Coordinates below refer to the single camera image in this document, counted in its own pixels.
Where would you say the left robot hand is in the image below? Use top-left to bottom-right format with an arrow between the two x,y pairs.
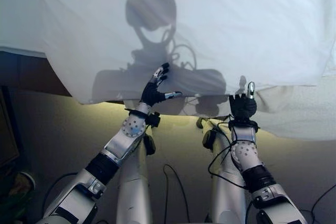
139,62 -> 182,106

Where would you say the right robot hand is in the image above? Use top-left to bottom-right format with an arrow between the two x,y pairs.
228,81 -> 257,119

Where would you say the white bed sheet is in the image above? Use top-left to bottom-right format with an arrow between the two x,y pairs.
0,0 -> 336,141

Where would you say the right silver robot leg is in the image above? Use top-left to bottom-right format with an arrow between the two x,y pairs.
196,118 -> 247,224

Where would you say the silver robot leg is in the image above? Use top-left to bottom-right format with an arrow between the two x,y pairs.
115,125 -> 158,224
196,118 -> 247,224

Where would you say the left silver robot leg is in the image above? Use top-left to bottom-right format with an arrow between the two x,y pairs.
115,125 -> 158,224

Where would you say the dark cabinet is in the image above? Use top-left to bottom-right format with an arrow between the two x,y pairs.
0,85 -> 22,168

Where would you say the green yellow object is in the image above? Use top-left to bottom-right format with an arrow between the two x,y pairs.
0,171 -> 36,224

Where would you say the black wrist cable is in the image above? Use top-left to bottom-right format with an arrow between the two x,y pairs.
208,119 -> 249,189

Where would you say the black cable on floor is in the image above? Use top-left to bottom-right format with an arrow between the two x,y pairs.
163,164 -> 191,224

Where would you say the dark wooden bed frame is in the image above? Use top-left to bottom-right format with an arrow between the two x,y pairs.
0,46 -> 73,97

